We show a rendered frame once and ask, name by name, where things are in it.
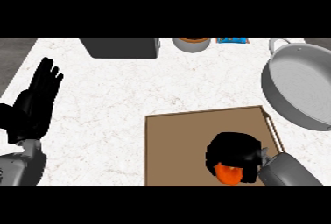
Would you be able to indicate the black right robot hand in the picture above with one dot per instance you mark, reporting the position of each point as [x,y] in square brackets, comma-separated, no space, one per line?
[235,151]

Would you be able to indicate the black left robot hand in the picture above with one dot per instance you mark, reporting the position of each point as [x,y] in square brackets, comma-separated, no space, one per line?
[29,108]

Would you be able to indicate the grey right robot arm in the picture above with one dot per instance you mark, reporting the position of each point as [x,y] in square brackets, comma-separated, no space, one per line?
[287,170]

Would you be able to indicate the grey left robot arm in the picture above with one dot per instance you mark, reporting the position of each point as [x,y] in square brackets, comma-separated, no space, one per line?
[19,167]

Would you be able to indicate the brown wooden tray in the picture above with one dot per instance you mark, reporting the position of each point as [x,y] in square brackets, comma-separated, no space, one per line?
[180,145]

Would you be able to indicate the grey metal pot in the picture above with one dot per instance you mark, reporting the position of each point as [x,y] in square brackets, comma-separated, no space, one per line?
[301,84]

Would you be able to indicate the dark grey appliance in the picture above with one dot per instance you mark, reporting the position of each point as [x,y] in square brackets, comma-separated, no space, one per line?
[122,47]

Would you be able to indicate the grey bowl with brown contents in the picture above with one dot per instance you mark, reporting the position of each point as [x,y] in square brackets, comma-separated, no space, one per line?
[190,44]

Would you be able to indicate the blue packet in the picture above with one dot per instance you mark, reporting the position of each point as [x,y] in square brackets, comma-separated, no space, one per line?
[232,40]

